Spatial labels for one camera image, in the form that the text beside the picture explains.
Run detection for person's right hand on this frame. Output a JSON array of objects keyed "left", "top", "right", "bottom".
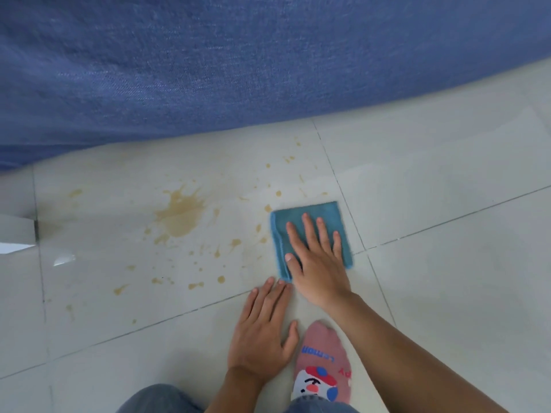
[{"left": 284, "top": 213, "right": 360, "bottom": 312}]

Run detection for person's left hand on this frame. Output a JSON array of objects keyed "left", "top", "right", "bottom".
[{"left": 227, "top": 277, "right": 300, "bottom": 383}]

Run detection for teal cleaning cloth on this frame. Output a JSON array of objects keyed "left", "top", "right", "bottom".
[{"left": 270, "top": 201, "right": 355, "bottom": 283}]

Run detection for person's left forearm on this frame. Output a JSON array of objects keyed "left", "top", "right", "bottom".
[{"left": 203, "top": 365, "right": 268, "bottom": 413}]

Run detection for person's right forearm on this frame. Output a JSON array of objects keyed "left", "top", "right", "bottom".
[{"left": 321, "top": 292, "right": 511, "bottom": 413}]

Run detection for pink cartoon print sock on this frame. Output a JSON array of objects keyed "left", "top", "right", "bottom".
[{"left": 291, "top": 320, "right": 354, "bottom": 406}]

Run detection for brown liquid spill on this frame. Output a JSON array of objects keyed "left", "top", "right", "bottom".
[{"left": 65, "top": 135, "right": 332, "bottom": 327}]

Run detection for blue denim jeans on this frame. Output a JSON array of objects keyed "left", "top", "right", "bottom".
[{"left": 115, "top": 383, "right": 361, "bottom": 413}]

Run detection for blue fabric sofa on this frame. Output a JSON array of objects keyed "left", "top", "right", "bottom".
[{"left": 0, "top": 0, "right": 551, "bottom": 172}]

